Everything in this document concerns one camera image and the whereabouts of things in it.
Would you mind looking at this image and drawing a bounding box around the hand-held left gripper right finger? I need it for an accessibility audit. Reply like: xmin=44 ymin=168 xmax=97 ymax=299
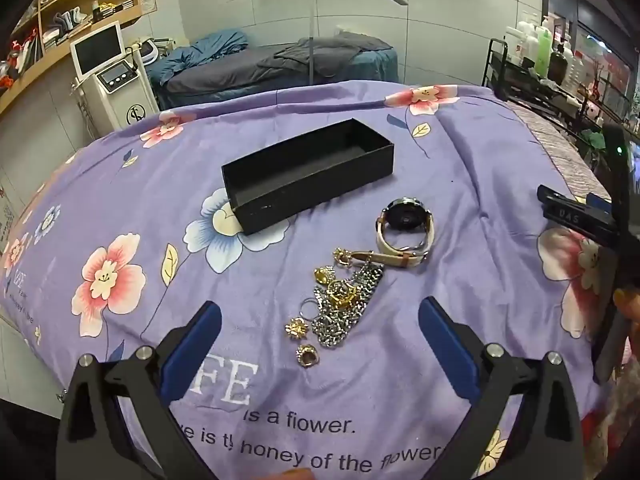
xmin=419 ymin=296 xmax=586 ymax=480

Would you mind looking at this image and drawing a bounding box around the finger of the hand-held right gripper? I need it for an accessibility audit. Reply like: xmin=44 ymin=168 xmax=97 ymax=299
xmin=536 ymin=184 xmax=618 ymax=244

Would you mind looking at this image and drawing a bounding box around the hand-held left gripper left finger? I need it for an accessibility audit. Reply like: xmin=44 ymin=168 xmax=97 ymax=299
xmin=56 ymin=301 xmax=223 ymax=480

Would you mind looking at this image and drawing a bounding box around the gold stone ring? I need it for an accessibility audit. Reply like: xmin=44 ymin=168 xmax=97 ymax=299
xmin=295 ymin=343 xmax=322 ymax=369

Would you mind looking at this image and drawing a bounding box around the large gold ring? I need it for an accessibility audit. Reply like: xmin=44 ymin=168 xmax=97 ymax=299
xmin=327 ymin=280 xmax=362 ymax=312

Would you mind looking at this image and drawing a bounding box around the silver chain bracelet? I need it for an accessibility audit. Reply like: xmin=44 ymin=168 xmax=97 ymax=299
xmin=311 ymin=260 xmax=385 ymax=350

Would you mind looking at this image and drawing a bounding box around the beige strap wristwatch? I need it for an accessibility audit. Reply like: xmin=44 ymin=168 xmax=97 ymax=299
xmin=350 ymin=195 xmax=437 ymax=272

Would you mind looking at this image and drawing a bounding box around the black rectangular box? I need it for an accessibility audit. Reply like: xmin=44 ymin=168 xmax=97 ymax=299
xmin=221 ymin=118 xmax=396 ymax=236

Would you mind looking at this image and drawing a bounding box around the person's right hand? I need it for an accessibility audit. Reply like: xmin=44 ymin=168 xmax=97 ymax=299
xmin=613 ymin=286 xmax=640 ymax=331

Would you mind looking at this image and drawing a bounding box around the grey patterned bedsheet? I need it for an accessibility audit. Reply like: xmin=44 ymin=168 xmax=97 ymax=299
xmin=507 ymin=102 xmax=603 ymax=181

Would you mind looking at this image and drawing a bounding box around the black trolley rack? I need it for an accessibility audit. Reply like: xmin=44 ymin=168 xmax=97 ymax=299
xmin=481 ymin=37 xmax=640 ymax=171

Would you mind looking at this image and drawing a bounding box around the row of toiletry bottles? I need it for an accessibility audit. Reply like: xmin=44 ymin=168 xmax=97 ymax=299
xmin=502 ymin=12 xmax=588 ymax=86

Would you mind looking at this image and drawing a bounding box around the purple floral blanket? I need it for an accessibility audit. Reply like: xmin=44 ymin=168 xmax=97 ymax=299
xmin=0 ymin=82 xmax=626 ymax=480

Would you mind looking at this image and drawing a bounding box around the beige patterned cloth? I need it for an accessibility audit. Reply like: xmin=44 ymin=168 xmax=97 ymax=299
xmin=580 ymin=335 xmax=640 ymax=480

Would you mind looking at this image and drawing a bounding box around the massage bed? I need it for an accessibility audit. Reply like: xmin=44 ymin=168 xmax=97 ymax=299
xmin=150 ymin=35 xmax=401 ymax=111

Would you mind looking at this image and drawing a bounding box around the white beauty machine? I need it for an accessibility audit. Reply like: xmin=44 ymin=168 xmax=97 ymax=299
xmin=69 ymin=20 xmax=162 ymax=137

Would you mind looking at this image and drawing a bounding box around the grey blanket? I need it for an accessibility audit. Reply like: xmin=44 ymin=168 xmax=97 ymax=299
xmin=259 ymin=32 xmax=394 ymax=81

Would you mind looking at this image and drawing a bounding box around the blue quilt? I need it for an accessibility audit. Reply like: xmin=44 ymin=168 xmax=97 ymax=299
xmin=147 ymin=29 xmax=251 ymax=87

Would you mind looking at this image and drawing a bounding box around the white machine handpiece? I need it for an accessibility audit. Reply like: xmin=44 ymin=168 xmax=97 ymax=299
xmin=131 ymin=37 xmax=173 ymax=63

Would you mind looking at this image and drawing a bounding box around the folded clothes pile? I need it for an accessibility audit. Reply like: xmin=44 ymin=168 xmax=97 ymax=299
xmin=47 ymin=6 xmax=93 ymax=38

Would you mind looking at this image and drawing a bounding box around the wall poster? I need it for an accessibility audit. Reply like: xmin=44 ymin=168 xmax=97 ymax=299
xmin=0 ymin=182 xmax=18 ymax=256

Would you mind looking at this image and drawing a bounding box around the wooden wall shelf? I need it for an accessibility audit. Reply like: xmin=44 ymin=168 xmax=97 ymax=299
xmin=0 ymin=0 xmax=157 ymax=113

